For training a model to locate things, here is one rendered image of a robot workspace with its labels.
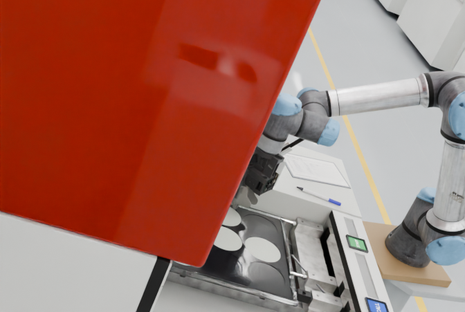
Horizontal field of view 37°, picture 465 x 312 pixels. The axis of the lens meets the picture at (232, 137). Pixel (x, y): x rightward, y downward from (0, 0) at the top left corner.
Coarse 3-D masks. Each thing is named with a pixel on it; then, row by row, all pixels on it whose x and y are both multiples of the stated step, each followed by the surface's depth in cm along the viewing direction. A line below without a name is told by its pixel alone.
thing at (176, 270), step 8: (176, 272) 159; (184, 272) 159; (192, 272) 160; (208, 280) 160; (216, 280) 161; (232, 288) 162; (240, 288) 162; (248, 288) 162; (264, 296) 163; (272, 296) 163; (288, 304) 164
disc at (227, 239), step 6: (222, 228) 181; (222, 234) 179; (228, 234) 180; (234, 234) 181; (216, 240) 175; (222, 240) 176; (228, 240) 177; (234, 240) 178; (240, 240) 179; (222, 246) 174; (228, 246) 175; (234, 246) 176; (240, 246) 177
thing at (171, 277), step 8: (168, 280) 167; (176, 280) 167; (184, 280) 167; (192, 280) 167; (200, 280) 167; (200, 288) 169; (208, 288) 169; (216, 288) 169; (224, 288) 169; (224, 296) 170; (232, 296) 170; (240, 296) 170; (248, 296) 170; (256, 296) 170; (256, 304) 171; (264, 304) 171; (272, 304) 171; (280, 304) 172
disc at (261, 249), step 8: (248, 240) 181; (256, 240) 182; (264, 240) 184; (248, 248) 177; (256, 248) 179; (264, 248) 180; (272, 248) 182; (256, 256) 176; (264, 256) 177; (272, 256) 178
